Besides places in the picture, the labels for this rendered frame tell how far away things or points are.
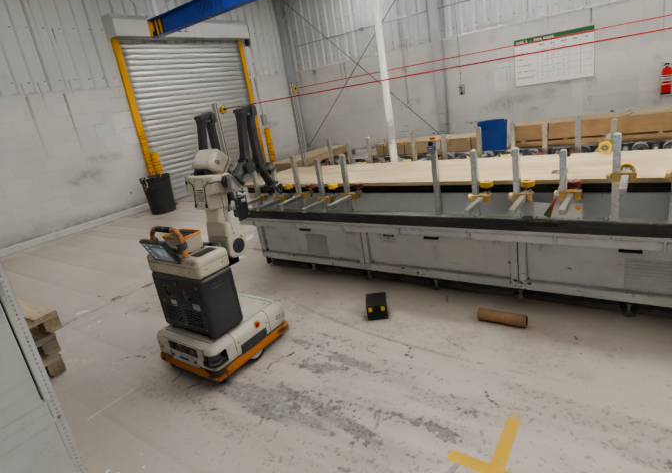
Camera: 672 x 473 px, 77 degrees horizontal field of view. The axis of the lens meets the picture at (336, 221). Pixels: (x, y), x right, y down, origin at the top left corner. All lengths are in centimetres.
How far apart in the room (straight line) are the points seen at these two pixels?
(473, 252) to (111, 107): 766
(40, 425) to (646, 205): 316
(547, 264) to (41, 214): 780
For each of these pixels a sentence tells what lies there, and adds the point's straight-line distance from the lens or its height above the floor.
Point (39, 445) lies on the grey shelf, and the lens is 226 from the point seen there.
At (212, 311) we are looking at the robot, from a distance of 268.
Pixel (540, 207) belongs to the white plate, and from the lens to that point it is 276.
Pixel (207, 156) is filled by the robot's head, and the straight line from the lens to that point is 287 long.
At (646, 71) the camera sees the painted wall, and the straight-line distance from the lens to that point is 977.
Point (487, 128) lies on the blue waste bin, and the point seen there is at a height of 60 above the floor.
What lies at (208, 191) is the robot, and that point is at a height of 114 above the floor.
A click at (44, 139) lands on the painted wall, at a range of 884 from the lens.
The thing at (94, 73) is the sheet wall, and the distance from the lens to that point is 939.
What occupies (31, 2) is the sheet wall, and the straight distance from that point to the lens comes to 933.
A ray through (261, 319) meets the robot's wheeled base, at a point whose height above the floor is 25.
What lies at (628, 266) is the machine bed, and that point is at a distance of 311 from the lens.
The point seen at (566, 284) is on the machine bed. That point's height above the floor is 17.
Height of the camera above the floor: 158
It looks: 16 degrees down
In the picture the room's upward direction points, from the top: 9 degrees counter-clockwise
